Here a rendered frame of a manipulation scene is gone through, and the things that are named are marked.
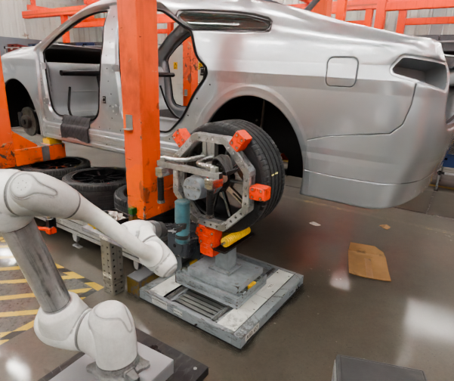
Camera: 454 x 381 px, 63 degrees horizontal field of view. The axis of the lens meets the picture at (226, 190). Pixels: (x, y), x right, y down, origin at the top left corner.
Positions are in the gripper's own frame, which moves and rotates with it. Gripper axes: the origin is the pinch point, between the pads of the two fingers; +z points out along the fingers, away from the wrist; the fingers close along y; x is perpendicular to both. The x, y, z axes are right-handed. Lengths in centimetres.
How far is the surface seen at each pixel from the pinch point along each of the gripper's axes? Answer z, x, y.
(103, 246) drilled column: 20, 31, 71
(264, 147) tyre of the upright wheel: 34, -47, -23
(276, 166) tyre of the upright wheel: 42, -38, -29
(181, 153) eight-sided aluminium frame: 23.6, -36.5, 23.7
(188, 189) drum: 12.2, -17.9, 7.4
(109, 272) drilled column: 27, 50, 70
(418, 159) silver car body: 66, -53, -97
